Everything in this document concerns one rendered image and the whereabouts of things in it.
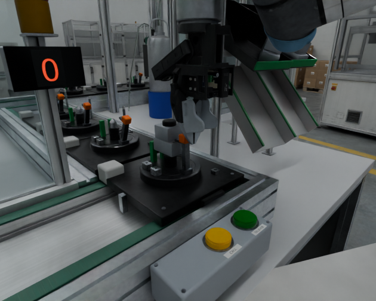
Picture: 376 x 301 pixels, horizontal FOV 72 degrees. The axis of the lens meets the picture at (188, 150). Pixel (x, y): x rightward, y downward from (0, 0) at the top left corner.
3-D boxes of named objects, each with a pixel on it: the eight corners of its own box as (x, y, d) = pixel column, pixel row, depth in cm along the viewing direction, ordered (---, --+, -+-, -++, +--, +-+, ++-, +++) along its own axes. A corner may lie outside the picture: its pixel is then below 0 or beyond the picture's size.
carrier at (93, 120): (129, 134, 93) (125, 99, 89) (59, 150, 78) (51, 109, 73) (98, 121, 110) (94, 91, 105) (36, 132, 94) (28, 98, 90)
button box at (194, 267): (269, 249, 46) (273, 221, 44) (183, 332, 33) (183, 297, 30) (237, 231, 51) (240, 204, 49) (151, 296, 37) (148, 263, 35)
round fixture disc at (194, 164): (213, 173, 59) (213, 165, 58) (166, 196, 50) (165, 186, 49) (173, 156, 68) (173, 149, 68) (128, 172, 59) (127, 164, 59)
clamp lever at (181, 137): (192, 168, 55) (191, 134, 52) (185, 171, 53) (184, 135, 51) (181, 163, 57) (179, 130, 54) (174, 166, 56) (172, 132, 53)
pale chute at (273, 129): (285, 144, 72) (296, 136, 69) (252, 153, 66) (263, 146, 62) (240, 66, 81) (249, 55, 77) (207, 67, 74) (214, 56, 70)
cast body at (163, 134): (187, 152, 56) (187, 121, 54) (172, 157, 54) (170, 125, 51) (163, 143, 62) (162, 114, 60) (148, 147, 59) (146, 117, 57)
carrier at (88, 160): (172, 151, 77) (171, 110, 72) (95, 177, 61) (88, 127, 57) (129, 134, 93) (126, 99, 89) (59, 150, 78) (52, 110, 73)
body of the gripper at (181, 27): (204, 105, 41) (206, 20, 37) (169, 98, 47) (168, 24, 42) (233, 99, 46) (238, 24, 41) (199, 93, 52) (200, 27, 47)
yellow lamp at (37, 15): (58, 33, 44) (52, 0, 43) (25, 32, 41) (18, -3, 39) (49, 34, 48) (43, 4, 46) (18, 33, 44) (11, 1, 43)
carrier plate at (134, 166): (243, 181, 60) (244, 173, 59) (162, 227, 44) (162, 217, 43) (175, 153, 76) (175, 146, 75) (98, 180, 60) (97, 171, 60)
